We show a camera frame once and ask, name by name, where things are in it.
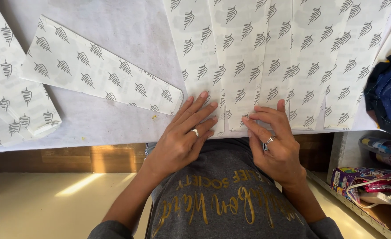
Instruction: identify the grey shirt with gold lettering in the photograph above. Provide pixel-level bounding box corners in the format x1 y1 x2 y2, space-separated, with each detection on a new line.
88 138 345 239

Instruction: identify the purple printed carton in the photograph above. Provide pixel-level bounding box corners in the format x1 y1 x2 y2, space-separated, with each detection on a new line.
330 167 391 203

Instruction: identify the white shelf unit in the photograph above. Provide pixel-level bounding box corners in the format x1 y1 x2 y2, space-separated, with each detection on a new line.
306 131 391 239

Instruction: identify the clear plastic container with markers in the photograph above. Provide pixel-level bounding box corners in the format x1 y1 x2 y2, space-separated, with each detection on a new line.
359 135 391 156

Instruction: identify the person's left hand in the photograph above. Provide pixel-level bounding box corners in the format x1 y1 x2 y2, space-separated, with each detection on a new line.
145 91 219 181

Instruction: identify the person's right hand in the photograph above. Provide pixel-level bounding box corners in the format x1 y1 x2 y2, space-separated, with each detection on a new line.
241 99 307 190

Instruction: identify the white power adapter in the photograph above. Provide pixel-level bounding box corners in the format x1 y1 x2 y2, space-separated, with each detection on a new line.
359 191 386 205

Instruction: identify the dark blue fabric bundle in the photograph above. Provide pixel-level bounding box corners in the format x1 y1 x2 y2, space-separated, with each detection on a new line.
363 41 391 140

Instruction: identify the brown wooden table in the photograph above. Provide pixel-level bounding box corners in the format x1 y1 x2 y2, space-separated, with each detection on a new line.
0 133 335 174

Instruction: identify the pink snack packet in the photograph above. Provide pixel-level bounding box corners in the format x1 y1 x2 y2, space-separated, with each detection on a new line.
364 181 391 193

